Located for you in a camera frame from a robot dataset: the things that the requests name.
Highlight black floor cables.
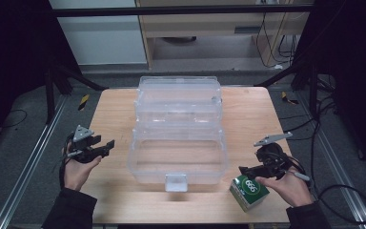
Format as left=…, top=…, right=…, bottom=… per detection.
left=279, top=94, right=341, bottom=185

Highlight black metal stand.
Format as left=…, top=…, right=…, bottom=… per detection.
left=254, top=60, right=318, bottom=115
left=44, top=60, right=109, bottom=125

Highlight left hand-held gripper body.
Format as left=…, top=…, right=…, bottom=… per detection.
left=67, top=124, right=101, bottom=164

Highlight black yellow striped tape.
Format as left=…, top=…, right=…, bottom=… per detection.
left=280, top=91, right=299, bottom=106
left=77, top=94, right=91, bottom=113

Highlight white cabinet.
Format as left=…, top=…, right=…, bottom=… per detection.
left=49, top=0, right=149, bottom=66

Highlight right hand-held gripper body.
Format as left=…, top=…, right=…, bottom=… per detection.
left=253, top=132, right=294, bottom=179

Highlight thin black floor cable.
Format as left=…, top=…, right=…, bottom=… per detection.
left=0, top=109, right=28, bottom=130

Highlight green cardboard box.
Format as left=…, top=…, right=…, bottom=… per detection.
left=229, top=175, right=271, bottom=214

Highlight person's left hand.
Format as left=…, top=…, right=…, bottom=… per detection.
left=64, top=156, right=103, bottom=191

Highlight aluminium floor rail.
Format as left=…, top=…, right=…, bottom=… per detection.
left=0, top=94, right=68, bottom=229
left=295, top=92, right=366, bottom=229

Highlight clear plastic storage box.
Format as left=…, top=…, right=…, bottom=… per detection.
left=127, top=75, right=228, bottom=194

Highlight person's right hand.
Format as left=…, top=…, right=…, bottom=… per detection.
left=255, top=173, right=314, bottom=208

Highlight beige wooden desk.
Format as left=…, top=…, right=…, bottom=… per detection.
left=134, top=0, right=315, bottom=71

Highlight black horizontal bar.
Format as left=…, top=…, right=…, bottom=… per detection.
left=51, top=4, right=315, bottom=18

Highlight bundle of hanging black cables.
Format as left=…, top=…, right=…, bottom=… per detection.
left=255, top=12, right=299, bottom=70

